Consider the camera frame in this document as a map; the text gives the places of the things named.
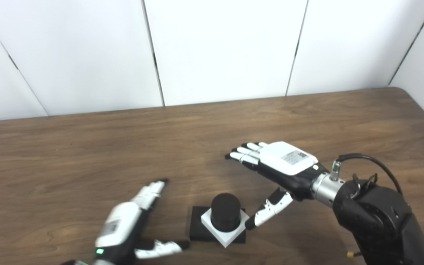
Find black peg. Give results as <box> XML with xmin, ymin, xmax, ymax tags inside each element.
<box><xmin>189</xmin><ymin>193</ymin><xmax>246</xmax><ymax>243</ymax></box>

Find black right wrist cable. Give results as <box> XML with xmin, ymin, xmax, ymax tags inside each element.
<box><xmin>335</xmin><ymin>153</ymin><xmax>404</xmax><ymax>195</ymax></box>

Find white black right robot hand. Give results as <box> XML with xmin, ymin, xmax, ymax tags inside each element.
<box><xmin>225</xmin><ymin>141</ymin><xmax>328</xmax><ymax>230</ymax></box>

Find white square piece with hole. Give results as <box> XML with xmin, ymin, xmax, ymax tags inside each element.
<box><xmin>201</xmin><ymin>208</ymin><xmax>250</xmax><ymax>248</ymax></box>

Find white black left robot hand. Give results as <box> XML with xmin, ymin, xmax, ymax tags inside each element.
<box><xmin>92</xmin><ymin>179</ymin><xmax>190</xmax><ymax>265</ymax></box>

